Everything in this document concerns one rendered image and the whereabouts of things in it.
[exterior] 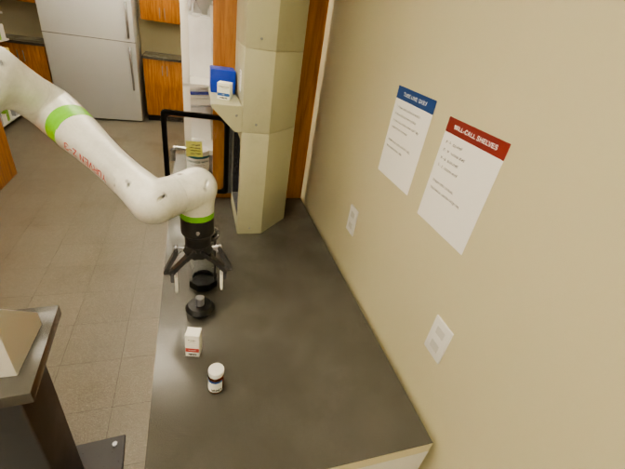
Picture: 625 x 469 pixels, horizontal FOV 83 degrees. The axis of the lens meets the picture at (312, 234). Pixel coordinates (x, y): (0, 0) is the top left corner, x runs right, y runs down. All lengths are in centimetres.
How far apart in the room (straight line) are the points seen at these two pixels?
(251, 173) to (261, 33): 52
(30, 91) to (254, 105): 69
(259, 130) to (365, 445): 113
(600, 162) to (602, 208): 7
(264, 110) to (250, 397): 101
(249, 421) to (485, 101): 95
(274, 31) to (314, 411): 123
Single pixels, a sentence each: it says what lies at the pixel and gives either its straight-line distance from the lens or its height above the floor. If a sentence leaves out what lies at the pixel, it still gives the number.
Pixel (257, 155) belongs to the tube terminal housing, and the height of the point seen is 132.
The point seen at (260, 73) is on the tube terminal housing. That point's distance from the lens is 144.
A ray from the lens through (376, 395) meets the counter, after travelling 114.
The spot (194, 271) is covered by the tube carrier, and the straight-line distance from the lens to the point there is 131.
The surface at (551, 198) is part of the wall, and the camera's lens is 77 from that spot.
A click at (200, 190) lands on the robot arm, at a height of 142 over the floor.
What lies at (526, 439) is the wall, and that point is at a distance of 91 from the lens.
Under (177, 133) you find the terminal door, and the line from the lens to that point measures 183.
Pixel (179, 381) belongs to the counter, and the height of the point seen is 94.
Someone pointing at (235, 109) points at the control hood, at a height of 150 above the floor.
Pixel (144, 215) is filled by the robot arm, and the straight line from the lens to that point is 91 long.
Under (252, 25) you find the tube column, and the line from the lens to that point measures 142.
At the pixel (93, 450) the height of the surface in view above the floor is 1.
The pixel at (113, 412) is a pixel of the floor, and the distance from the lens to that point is 224.
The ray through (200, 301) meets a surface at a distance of 123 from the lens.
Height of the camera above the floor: 183
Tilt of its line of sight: 31 degrees down
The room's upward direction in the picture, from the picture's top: 10 degrees clockwise
